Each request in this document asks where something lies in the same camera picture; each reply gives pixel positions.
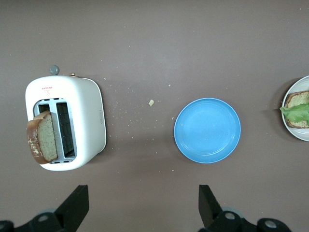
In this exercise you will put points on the beige plate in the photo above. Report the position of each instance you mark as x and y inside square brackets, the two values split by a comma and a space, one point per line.
[298, 134]

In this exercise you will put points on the green lettuce leaf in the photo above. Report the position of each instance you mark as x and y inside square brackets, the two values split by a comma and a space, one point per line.
[298, 113]

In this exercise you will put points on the blue plate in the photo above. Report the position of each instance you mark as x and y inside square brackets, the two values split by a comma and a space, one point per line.
[207, 130]

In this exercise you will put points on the light crust bread slice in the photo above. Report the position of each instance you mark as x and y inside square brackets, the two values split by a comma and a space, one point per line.
[298, 97]

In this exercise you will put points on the dark crust bread slice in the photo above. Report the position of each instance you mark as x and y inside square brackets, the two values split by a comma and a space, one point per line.
[46, 139]

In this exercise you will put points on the white toaster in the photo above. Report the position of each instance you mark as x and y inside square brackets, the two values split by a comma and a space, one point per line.
[85, 120]

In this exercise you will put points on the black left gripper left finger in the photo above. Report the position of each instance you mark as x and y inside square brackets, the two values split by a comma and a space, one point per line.
[72, 207]

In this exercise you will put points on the small bread crumb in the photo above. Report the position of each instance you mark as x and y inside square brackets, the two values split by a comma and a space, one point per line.
[151, 103]

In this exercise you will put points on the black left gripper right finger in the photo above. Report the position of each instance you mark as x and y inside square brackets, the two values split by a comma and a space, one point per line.
[210, 210]

